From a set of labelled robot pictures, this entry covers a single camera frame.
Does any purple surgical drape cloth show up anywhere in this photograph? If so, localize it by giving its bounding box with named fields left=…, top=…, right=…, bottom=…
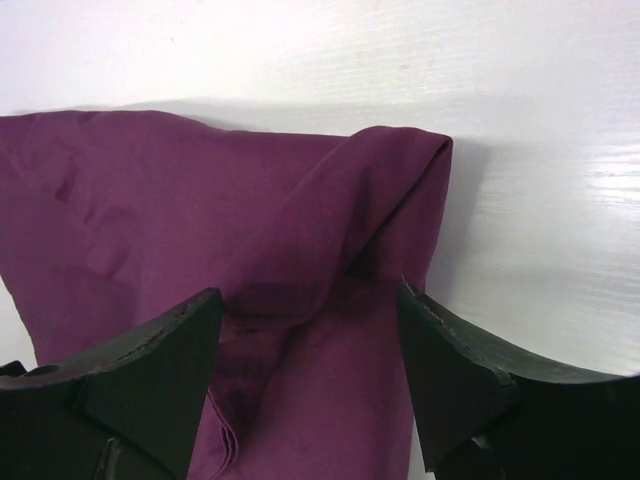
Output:
left=1, top=111, right=453, bottom=479

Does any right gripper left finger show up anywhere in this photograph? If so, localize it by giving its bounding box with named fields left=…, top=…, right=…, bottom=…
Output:
left=1, top=289, right=224, bottom=479

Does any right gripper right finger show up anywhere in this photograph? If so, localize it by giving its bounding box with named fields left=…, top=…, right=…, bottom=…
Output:
left=397, top=284, right=639, bottom=480

